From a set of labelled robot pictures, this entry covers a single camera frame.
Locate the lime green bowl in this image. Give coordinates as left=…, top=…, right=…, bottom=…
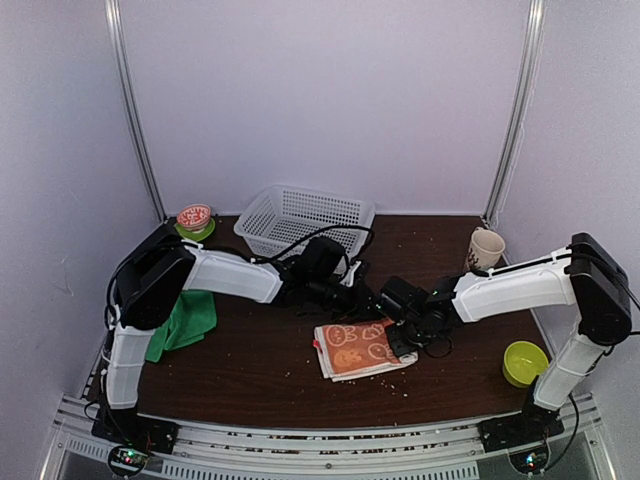
left=502, top=341, right=549, bottom=388

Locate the left aluminium frame post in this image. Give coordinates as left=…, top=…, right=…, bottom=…
left=104, top=0, right=167, bottom=222

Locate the white plastic mesh basket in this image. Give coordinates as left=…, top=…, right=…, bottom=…
left=234, top=185, right=375, bottom=258

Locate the red patterned ceramic bowl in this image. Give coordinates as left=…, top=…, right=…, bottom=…
left=176, top=204, right=212, bottom=233

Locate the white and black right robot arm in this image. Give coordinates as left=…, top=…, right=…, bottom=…
left=376, top=233, right=639, bottom=442

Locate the green saucer plate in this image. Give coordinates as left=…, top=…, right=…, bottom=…
left=174, top=218, right=216, bottom=242

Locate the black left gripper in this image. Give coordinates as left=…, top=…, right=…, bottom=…
left=309, top=275, right=385, bottom=325

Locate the front aluminium rail base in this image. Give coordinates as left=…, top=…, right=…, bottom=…
left=36, top=394, right=622, bottom=479

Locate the green microfiber towel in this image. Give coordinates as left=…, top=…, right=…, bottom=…
left=145, top=290, right=218, bottom=363

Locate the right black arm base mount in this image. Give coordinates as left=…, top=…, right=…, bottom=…
left=477, top=404, right=565, bottom=452

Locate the right aluminium frame post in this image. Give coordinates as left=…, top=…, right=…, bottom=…
left=484, top=0, right=546, bottom=227

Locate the aluminium frame post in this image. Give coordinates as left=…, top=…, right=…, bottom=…
left=104, top=0, right=167, bottom=222
left=484, top=0, right=546, bottom=227

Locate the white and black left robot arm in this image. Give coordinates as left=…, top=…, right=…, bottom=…
left=100, top=225, right=380, bottom=444

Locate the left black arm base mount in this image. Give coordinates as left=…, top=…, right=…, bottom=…
left=91, top=402, right=179, bottom=454

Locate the cream patterned ceramic mug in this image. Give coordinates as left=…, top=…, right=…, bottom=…
left=464, top=227, right=506, bottom=271

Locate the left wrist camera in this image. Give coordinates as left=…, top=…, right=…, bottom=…
left=340, top=260, right=370, bottom=288

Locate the orange bunny pattern towel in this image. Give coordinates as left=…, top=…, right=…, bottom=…
left=312, top=319, right=418, bottom=382

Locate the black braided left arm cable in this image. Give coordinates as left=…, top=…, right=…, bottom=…
left=107, top=225, right=376, bottom=321

